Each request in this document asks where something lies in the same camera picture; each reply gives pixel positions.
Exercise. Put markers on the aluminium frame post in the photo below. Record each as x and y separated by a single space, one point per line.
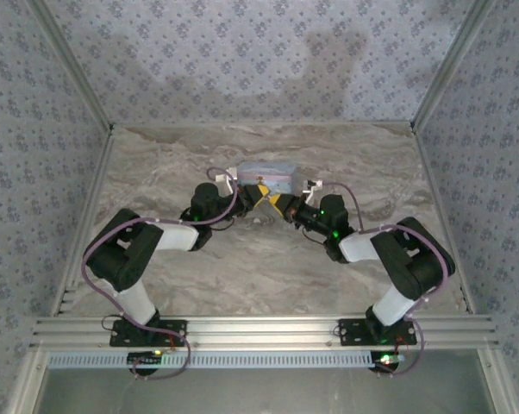
453 64
70 64

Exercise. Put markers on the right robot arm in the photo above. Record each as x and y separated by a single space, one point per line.
414 259

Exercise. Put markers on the aluminium table side rail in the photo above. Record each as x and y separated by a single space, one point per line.
93 190
440 207

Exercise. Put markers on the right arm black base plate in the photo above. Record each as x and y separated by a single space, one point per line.
350 334

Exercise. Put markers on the aluminium mounting rail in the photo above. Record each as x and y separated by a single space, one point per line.
259 330

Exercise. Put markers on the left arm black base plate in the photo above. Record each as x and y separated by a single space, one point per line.
121 336

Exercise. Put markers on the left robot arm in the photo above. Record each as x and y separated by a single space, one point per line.
126 254

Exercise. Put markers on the small black controller board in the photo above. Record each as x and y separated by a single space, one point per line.
145 361
386 362

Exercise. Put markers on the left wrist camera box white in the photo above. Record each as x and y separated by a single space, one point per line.
233 183

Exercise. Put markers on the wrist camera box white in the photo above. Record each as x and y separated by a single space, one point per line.
233 183
313 190

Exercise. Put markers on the grey metal panel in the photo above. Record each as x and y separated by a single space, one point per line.
264 392

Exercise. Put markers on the light blue cartoon tin box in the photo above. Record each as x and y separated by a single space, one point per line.
268 170

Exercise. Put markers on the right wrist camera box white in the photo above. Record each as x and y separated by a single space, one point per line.
313 190

